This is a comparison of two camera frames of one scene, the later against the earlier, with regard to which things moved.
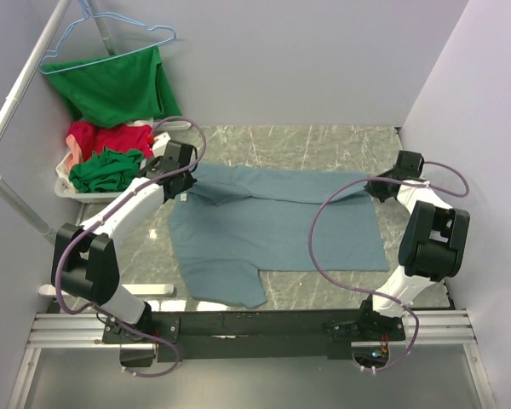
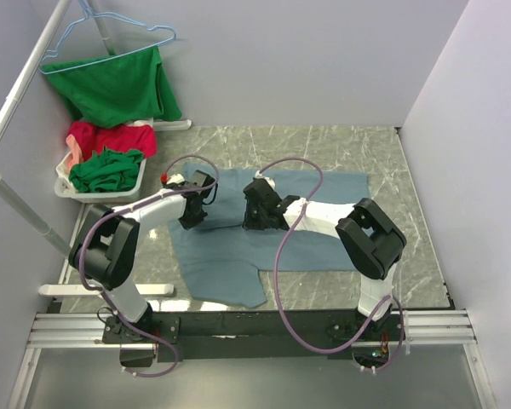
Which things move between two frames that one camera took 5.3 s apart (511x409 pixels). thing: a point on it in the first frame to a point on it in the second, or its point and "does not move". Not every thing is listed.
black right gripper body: (379, 190) to (255, 219)
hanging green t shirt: (126, 88) does not move
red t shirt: (94, 136) does not move
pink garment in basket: (76, 154) does not move
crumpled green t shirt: (106, 170) does not move
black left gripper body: (188, 180) to (191, 219)
